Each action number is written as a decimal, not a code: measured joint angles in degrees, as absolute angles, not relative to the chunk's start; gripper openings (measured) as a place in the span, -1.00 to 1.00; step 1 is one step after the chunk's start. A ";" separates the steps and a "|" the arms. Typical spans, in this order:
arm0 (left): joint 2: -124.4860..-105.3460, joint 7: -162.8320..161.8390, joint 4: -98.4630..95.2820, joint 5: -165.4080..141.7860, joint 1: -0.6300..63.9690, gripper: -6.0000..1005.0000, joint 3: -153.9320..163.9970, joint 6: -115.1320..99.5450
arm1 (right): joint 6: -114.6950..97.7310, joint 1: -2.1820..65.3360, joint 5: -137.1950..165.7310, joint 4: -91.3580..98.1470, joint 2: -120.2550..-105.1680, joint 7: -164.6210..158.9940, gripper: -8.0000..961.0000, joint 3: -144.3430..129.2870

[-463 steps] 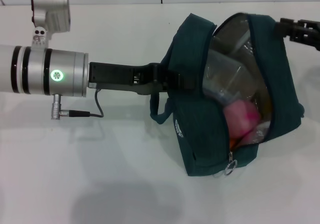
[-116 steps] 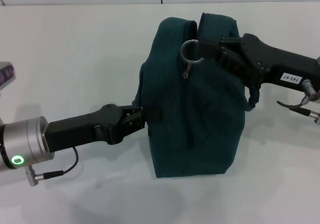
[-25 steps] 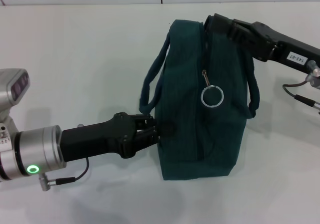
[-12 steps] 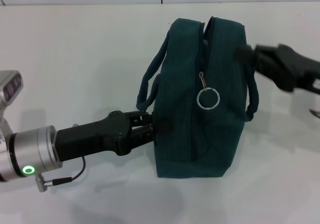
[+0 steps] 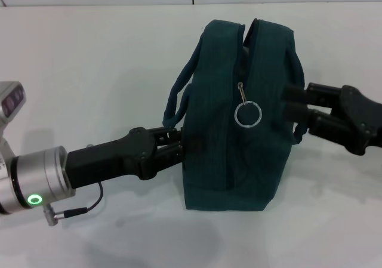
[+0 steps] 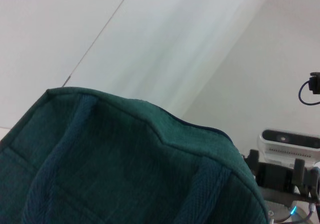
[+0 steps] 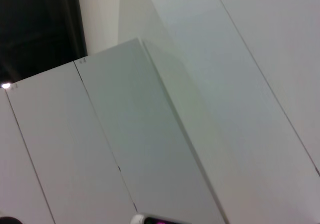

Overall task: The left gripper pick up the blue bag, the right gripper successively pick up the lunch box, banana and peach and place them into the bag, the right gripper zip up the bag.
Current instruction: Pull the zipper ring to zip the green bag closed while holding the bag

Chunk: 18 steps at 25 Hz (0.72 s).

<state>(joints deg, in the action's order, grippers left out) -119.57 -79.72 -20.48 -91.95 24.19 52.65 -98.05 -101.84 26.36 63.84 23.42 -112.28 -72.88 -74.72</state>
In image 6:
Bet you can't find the black mounted camera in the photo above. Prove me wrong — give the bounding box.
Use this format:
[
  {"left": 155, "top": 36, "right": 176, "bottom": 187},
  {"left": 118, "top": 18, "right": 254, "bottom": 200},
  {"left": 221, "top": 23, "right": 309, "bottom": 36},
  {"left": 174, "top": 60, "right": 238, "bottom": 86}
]
[{"left": 308, "top": 71, "right": 320, "bottom": 95}]

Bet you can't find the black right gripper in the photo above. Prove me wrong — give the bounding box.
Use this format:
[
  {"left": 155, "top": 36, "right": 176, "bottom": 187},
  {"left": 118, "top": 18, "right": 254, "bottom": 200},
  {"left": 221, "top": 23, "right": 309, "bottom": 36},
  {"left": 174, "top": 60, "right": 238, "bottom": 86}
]
[{"left": 244, "top": 148, "right": 320, "bottom": 203}]

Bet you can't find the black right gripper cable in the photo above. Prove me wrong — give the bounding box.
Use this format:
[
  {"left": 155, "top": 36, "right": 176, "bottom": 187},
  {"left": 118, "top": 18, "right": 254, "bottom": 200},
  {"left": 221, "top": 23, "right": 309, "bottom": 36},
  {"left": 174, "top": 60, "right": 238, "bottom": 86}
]
[{"left": 307, "top": 201, "right": 317, "bottom": 216}]

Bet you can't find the dark teal insulated lunch bag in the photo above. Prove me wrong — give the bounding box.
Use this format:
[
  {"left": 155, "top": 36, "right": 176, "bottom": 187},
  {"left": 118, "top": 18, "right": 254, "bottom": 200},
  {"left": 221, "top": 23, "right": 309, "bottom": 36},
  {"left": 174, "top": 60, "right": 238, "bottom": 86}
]
[{"left": 0, "top": 86, "right": 274, "bottom": 224}]

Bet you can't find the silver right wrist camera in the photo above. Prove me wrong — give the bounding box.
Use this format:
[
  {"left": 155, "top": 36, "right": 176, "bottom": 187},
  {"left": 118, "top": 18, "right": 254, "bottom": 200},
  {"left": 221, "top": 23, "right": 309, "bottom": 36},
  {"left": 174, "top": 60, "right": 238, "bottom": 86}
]
[{"left": 258, "top": 128, "right": 320, "bottom": 165}]

